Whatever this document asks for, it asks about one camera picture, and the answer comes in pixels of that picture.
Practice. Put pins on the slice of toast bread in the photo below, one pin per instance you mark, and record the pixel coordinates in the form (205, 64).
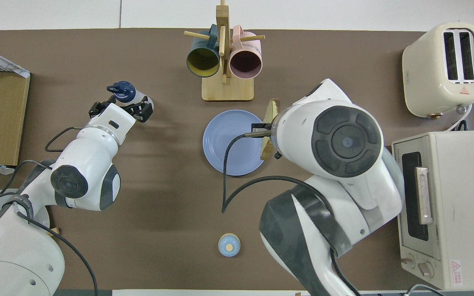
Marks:
(273, 109)

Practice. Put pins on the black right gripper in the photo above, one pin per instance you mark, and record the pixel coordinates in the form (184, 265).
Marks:
(261, 127)

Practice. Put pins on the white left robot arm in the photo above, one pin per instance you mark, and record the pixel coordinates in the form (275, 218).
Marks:
(84, 181)

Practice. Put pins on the periwinkle blue plate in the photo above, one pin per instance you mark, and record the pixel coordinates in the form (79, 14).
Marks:
(216, 135)

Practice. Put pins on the brown table mat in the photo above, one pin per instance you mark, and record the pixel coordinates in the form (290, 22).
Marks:
(159, 205)

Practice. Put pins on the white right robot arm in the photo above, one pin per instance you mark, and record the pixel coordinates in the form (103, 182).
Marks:
(344, 139)

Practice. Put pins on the dark teal mug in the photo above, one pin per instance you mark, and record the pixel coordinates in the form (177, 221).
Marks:
(203, 61)

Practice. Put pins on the wooden dish rack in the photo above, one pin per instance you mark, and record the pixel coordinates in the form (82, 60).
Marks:
(54, 231)

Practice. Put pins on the white toaster oven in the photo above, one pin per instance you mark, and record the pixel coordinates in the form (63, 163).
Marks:
(459, 213)

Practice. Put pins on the wooden mug tree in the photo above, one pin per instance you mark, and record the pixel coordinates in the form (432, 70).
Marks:
(227, 92)

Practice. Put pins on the pink mug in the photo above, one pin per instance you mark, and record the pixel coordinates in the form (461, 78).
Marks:
(245, 63)

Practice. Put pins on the cream two-slot toaster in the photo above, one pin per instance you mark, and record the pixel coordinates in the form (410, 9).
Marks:
(426, 78)

